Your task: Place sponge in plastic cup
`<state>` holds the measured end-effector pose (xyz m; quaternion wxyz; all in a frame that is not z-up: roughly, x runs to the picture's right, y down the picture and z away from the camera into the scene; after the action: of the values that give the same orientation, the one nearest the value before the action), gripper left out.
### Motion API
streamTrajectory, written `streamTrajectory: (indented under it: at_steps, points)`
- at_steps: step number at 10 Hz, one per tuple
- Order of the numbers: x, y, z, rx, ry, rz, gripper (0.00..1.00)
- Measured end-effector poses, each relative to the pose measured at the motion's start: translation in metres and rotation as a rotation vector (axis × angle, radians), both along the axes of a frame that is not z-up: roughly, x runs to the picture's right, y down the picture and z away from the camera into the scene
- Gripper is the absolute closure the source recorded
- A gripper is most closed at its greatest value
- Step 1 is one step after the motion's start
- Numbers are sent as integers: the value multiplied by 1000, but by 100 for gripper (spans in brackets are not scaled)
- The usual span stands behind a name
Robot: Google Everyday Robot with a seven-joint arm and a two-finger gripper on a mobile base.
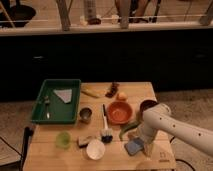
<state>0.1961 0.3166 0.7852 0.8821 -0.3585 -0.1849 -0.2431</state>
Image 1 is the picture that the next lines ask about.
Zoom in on yellow banana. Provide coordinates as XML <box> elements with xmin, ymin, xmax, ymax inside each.
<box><xmin>81</xmin><ymin>89</ymin><xmax>100</xmax><ymax>98</ymax></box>

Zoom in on black clamp stand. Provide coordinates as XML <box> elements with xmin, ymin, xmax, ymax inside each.
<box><xmin>19</xmin><ymin>127</ymin><xmax>34</xmax><ymax>171</ymax></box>

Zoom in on grey cloth in tray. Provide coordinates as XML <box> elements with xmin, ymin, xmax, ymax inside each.
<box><xmin>54</xmin><ymin>89</ymin><xmax>72</xmax><ymax>103</ymax></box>

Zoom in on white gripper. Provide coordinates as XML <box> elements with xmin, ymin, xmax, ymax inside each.
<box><xmin>137</xmin><ymin>123</ymin><xmax>157</xmax><ymax>157</ymax></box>

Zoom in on brown block sponge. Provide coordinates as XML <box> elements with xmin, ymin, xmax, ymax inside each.
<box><xmin>78</xmin><ymin>136</ymin><xmax>94</xmax><ymax>148</ymax></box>

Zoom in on dark brown bowl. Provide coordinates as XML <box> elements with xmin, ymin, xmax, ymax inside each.
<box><xmin>140</xmin><ymin>100</ymin><xmax>157</xmax><ymax>113</ymax></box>

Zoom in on orange fruit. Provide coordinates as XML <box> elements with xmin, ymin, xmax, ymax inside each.
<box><xmin>116</xmin><ymin>92</ymin><xmax>127</xmax><ymax>101</ymax></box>

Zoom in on green plastic cup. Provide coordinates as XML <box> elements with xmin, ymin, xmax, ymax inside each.
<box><xmin>55</xmin><ymin>132</ymin><xmax>71</xmax><ymax>149</ymax></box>

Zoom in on metal spoon in tray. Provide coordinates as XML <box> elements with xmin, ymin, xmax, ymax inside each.
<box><xmin>44</xmin><ymin>96</ymin><xmax>50</xmax><ymax>119</ymax></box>

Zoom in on green plastic tray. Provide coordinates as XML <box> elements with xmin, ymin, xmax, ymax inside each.
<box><xmin>31</xmin><ymin>79</ymin><xmax>81</xmax><ymax>124</ymax></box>

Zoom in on metal cup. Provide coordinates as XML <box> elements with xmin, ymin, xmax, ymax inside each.
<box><xmin>79</xmin><ymin>107</ymin><xmax>92</xmax><ymax>123</ymax></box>

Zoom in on blue sponge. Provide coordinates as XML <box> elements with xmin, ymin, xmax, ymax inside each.
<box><xmin>124</xmin><ymin>138</ymin><xmax>144</xmax><ymax>156</ymax></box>

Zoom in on orange bowl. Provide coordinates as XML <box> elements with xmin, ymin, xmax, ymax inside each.
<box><xmin>107</xmin><ymin>101</ymin><xmax>133</xmax><ymax>124</ymax></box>

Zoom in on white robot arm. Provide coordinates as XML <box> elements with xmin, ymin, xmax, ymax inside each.
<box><xmin>137</xmin><ymin>103</ymin><xmax>213</xmax><ymax>157</ymax></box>

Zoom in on dark red grapes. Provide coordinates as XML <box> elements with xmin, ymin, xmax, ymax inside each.
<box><xmin>105</xmin><ymin>82</ymin><xmax>119</xmax><ymax>98</ymax></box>

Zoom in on dish brush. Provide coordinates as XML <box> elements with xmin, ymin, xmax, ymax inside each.
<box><xmin>101</xmin><ymin>105</ymin><xmax>113</xmax><ymax>143</ymax></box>

